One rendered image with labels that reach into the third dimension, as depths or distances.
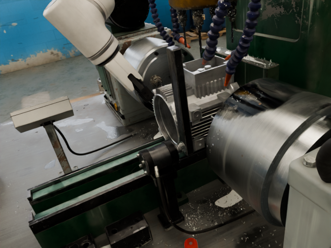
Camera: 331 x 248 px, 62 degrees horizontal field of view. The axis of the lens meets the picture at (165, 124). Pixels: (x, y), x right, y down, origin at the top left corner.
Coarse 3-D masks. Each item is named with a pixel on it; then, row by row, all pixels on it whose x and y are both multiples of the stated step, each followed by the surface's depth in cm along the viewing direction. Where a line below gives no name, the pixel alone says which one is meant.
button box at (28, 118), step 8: (64, 96) 86; (40, 104) 84; (48, 104) 84; (56, 104) 85; (64, 104) 85; (16, 112) 82; (24, 112) 82; (32, 112) 83; (40, 112) 83; (48, 112) 84; (56, 112) 84; (64, 112) 85; (72, 112) 88; (16, 120) 81; (24, 120) 82; (32, 120) 82; (40, 120) 83; (48, 120) 86; (56, 120) 89; (16, 128) 81; (24, 128) 84; (32, 128) 87
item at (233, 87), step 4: (232, 84) 74; (236, 84) 74; (232, 88) 74; (236, 88) 74; (152, 92) 79; (232, 92) 74; (172, 104) 69; (172, 108) 68; (172, 112) 69; (160, 132) 86
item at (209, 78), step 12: (216, 60) 80; (228, 60) 75; (192, 72) 71; (204, 72) 70; (216, 72) 72; (192, 84) 72; (204, 84) 72; (216, 84) 73; (228, 84) 75; (204, 96) 73
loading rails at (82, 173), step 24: (144, 144) 85; (96, 168) 80; (120, 168) 80; (192, 168) 79; (48, 192) 74; (72, 192) 77; (96, 192) 71; (120, 192) 71; (144, 192) 75; (48, 216) 65; (72, 216) 67; (96, 216) 71; (120, 216) 74; (48, 240) 67; (72, 240) 70
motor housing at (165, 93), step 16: (160, 96) 74; (192, 96) 73; (208, 96) 73; (160, 112) 84; (208, 112) 72; (160, 128) 85; (176, 128) 71; (192, 128) 70; (208, 128) 73; (176, 144) 80
